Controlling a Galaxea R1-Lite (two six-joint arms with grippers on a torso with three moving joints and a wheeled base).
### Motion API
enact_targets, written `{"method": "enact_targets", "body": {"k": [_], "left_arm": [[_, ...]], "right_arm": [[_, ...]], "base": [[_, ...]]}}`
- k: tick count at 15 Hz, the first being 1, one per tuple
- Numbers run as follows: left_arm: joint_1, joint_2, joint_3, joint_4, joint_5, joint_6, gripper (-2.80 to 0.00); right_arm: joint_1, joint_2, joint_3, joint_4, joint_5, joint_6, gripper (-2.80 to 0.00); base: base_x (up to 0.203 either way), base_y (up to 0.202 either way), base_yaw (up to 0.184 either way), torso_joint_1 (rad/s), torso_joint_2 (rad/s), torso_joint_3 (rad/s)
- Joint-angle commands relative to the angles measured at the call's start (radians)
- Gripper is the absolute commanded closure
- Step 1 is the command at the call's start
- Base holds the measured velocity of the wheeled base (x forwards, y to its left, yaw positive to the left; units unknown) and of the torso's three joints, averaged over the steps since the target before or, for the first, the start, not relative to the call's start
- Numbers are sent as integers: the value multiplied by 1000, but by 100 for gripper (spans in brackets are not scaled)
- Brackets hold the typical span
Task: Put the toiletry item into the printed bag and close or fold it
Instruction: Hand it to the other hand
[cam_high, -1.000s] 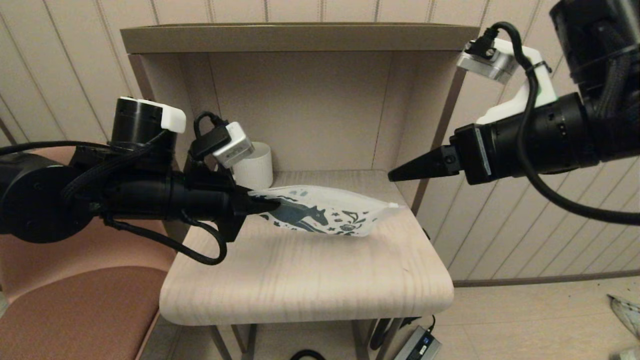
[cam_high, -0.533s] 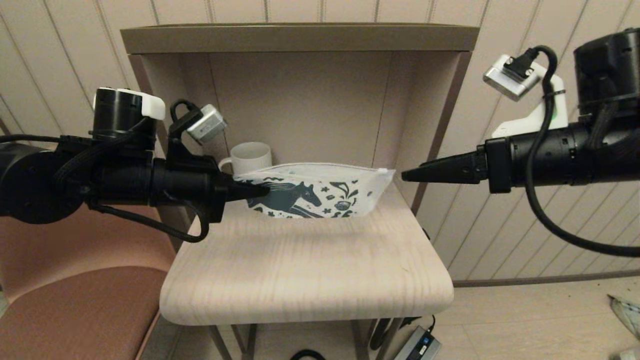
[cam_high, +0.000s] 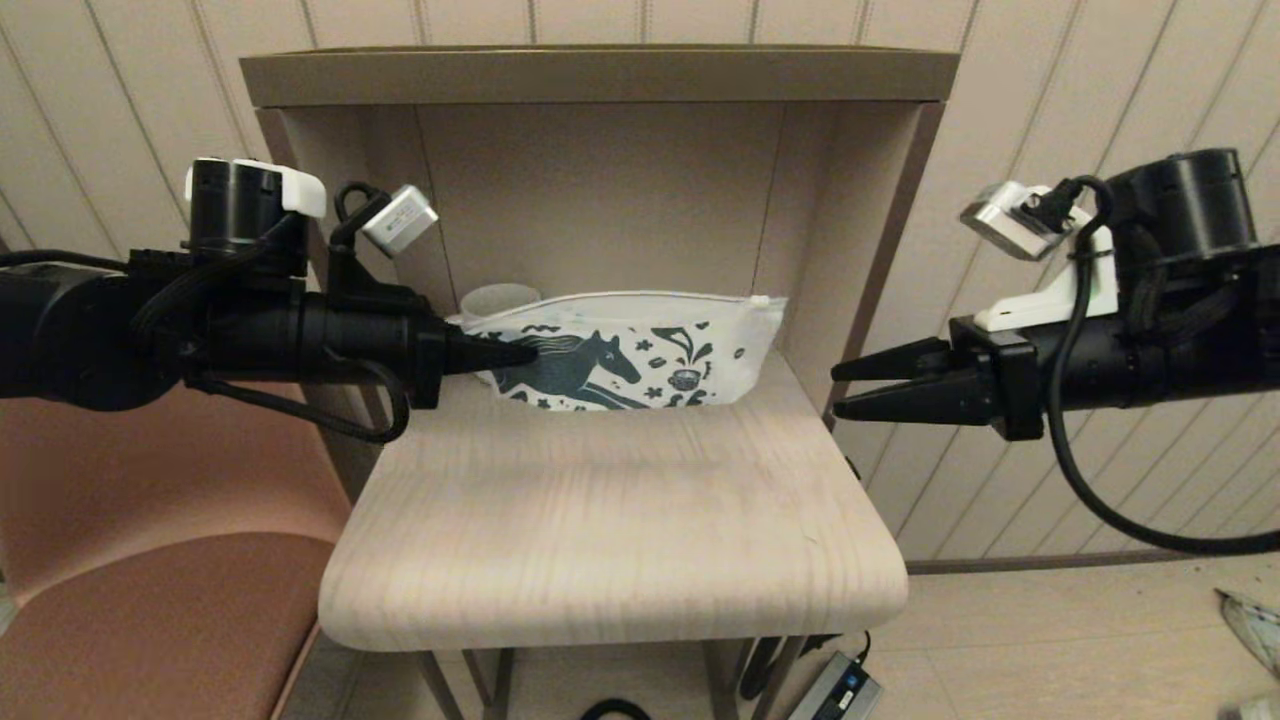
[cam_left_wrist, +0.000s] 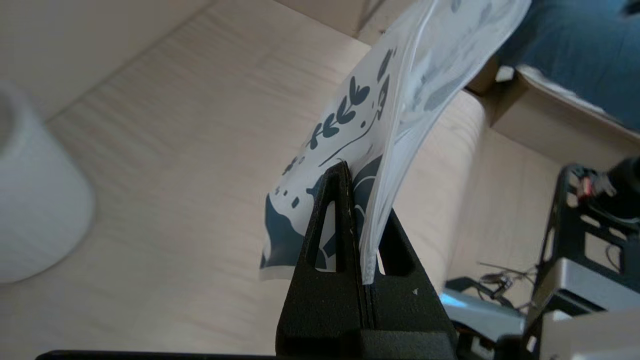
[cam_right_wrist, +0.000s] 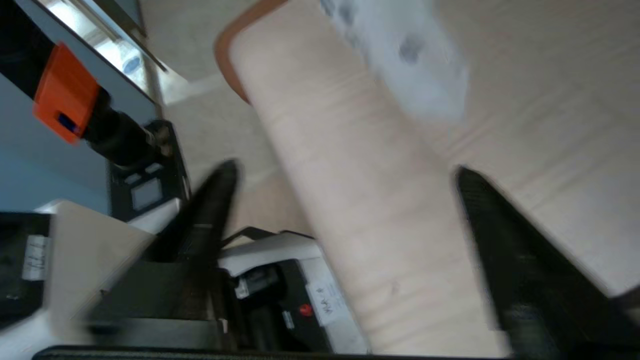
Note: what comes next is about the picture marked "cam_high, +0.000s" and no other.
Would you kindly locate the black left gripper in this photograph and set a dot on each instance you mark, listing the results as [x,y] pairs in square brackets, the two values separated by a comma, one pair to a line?
[360,335]

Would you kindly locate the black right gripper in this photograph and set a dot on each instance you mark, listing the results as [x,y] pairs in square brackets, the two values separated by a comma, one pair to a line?
[1130,365]

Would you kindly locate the white horse print pouch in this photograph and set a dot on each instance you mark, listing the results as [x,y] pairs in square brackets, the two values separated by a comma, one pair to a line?
[600,365]

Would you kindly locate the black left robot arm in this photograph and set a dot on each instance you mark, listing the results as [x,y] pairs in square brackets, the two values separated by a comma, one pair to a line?
[60,340]

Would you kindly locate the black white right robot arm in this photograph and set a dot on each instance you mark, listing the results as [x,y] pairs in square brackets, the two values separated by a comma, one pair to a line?
[1190,200]

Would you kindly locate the white ribbed ceramic mug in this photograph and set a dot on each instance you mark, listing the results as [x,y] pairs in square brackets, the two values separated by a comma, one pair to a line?
[500,300]

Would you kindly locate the beige wooden table with hutch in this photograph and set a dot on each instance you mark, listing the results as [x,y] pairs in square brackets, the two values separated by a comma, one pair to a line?
[600,78]

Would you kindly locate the black round floor object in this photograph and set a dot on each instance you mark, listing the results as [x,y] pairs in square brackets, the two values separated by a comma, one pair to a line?
[600,712]

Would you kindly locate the grey crumpled floor object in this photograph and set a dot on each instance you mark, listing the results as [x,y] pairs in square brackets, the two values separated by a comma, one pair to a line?
[1255,630]

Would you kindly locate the small white floor object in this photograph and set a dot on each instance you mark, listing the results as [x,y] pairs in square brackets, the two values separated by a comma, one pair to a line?
[1262,710]

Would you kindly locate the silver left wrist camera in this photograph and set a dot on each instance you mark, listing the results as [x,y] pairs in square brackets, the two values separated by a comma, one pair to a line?
[400,220]

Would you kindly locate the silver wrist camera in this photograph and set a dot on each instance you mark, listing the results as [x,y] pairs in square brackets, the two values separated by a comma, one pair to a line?
[400,220]
[1000,220]

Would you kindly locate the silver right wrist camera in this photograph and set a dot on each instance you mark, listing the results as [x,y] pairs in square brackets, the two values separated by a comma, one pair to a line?
[1000,220]

